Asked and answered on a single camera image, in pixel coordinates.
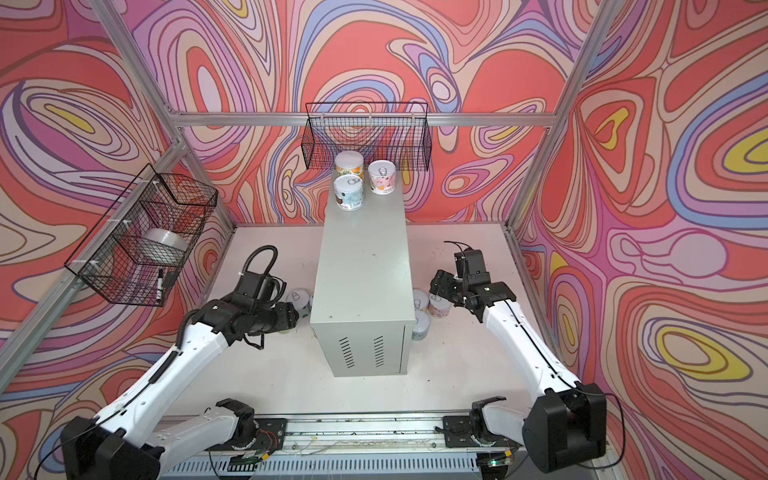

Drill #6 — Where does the aluminium frame post left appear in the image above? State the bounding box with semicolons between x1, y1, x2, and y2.
89;0;235;232

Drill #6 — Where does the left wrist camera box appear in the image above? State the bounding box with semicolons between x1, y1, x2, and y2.
236;271;283;302

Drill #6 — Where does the right side can back left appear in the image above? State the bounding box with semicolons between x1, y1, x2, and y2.
413;289;430;311

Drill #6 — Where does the grey metal cabinet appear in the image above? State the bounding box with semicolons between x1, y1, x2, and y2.
310;177;415;377

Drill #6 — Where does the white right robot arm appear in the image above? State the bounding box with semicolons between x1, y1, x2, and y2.
430;270;607;473

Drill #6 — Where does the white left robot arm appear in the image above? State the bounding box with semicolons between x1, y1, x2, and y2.
60;300;299;479

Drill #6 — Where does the black wire basket left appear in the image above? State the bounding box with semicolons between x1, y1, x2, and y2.
64;165;218;307

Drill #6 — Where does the aluminium frame crossbar back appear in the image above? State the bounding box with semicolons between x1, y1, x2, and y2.
171;112;556;127

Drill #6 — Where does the black wire basket back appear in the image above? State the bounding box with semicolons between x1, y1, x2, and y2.
301;100;433;172

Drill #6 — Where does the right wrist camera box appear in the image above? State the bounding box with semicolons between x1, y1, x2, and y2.
454;249;490;289

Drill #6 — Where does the aluminium frame post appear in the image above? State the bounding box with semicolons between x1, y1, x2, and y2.
89;0;235;232
505;0;625;230

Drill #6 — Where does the black marker pen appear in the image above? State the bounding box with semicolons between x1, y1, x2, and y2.
155;268;164;305

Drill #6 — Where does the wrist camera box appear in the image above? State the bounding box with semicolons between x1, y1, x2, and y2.
454;249;490;289
236;271;283;302

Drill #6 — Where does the pink label can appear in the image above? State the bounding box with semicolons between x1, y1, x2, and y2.
368;160;397;195

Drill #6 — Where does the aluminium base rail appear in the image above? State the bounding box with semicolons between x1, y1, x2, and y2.
164;410;546;479

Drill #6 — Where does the black wire basket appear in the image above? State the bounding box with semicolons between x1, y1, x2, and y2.
301;100;433;172
64;165;218;307

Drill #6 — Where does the brown label can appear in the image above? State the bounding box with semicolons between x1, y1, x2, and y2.
333;174;364;211

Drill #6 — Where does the right side can front left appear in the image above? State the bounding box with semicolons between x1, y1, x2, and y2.
411;310;431;341

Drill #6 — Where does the green label can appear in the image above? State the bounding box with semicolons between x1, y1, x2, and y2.
334;150;365;179

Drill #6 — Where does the silver tape roll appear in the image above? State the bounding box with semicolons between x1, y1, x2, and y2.
141;228;188;258

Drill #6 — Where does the aluminium frame post right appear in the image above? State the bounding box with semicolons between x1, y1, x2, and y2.
505;0;625;230

